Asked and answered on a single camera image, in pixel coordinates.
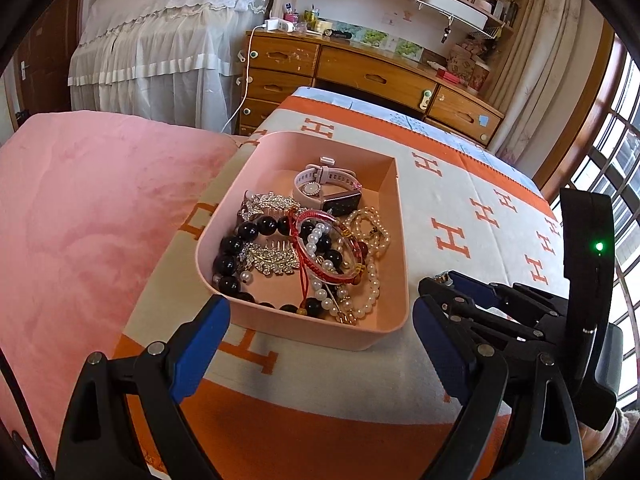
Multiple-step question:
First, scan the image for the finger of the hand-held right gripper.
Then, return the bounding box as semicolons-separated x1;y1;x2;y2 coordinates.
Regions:
434;270;568;313
419;277;548;359

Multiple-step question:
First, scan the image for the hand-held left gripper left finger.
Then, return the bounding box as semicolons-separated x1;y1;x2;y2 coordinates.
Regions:
54;294;232;480

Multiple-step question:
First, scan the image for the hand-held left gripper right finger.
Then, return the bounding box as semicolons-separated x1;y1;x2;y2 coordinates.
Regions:
412;294;586;480

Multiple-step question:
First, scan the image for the large white pearl bracelet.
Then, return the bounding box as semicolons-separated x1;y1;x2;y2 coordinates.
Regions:
239;224;382;323

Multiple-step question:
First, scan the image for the small multi-strand pearl bracelet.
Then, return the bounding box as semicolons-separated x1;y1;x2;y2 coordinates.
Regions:
342;206;392;261

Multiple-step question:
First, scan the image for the black bead bracelet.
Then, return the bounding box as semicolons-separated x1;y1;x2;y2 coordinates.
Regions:
212;215;346;318

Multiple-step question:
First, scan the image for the red cord clear bangle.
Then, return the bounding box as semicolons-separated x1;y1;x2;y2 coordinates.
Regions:
286;207;368;311

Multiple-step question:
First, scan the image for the pink plastic tray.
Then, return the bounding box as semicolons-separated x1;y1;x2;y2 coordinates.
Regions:
195;131;413;352

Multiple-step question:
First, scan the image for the person's right forearm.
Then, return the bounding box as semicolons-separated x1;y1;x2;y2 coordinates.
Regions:
582;405;632;467

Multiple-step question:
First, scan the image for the orange patterned cream blanket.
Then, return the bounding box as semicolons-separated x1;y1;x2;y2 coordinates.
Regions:
115;87;573;480

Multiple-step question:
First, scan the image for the silver leaf hair comb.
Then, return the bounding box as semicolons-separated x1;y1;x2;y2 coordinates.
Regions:
239;191;306;222
239;237;297;276

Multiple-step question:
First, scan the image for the pink plush blanket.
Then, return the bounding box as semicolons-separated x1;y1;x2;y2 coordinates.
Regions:
0;112;239;466

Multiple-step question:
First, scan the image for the wooden framed window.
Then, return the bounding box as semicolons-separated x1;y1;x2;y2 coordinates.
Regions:
537;25;640;411

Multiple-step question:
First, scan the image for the floral paper cup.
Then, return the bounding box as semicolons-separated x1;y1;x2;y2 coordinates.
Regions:
470;60;491;94

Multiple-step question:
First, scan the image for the floral gift box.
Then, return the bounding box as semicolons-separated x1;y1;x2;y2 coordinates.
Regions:
447;42;481;84

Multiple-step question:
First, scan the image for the beige floral curtain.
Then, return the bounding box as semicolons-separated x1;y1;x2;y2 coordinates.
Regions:
487;0;608;176

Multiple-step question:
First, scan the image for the wooden desk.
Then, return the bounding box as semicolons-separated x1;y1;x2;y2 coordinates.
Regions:
237;30;506;148

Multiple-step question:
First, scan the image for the cluster of small bottles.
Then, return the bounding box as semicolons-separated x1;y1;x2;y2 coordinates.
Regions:
280;2;334;34

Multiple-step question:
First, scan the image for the white lace furniture cover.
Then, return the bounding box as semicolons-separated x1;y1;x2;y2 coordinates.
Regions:
67;0;273;132

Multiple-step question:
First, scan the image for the dark wooden door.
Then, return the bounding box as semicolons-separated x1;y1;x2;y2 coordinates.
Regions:
0;0;89;133

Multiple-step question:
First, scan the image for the rectangular pink strap smartwatch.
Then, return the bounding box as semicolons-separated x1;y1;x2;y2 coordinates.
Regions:
291;180;363;215

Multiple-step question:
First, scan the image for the round pink strap watch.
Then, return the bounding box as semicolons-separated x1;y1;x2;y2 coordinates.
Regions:
294;157;361;202

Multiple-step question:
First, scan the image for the black cable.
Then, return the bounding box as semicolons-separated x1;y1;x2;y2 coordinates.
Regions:
0;347;56;480

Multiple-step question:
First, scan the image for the white charger cable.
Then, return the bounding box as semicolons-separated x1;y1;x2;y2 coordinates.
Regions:
227;25;269;136

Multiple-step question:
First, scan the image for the white wire basket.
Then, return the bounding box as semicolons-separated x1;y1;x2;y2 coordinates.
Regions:
415;0;504;37

